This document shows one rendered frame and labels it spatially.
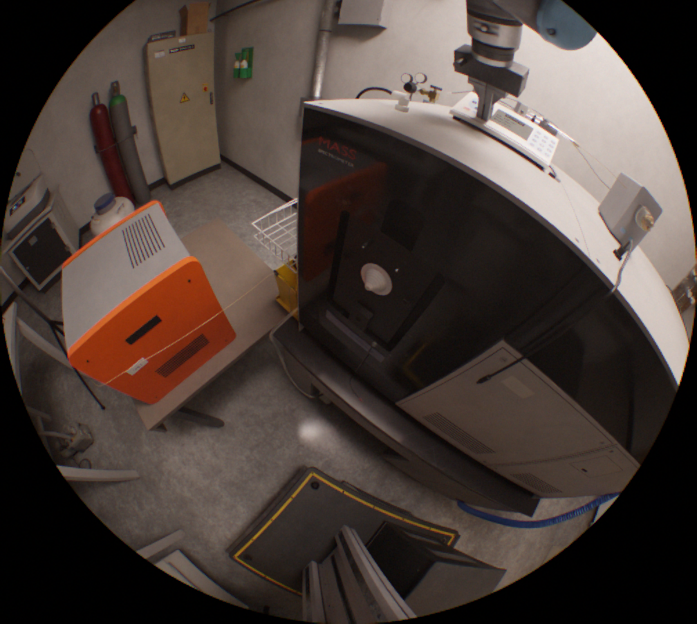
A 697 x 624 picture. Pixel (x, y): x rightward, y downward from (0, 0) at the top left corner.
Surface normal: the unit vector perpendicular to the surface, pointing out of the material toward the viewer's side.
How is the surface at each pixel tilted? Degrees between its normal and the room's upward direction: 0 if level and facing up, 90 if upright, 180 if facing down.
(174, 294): 90
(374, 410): 0
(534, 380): 90
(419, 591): 0
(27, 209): 90
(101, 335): 90
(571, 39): 113
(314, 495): 0
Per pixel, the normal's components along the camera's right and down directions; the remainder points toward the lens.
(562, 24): 0.16, 0.96
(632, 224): -0.64, 0.53
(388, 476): 0.15, -0.62
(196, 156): 0.76, 0.58
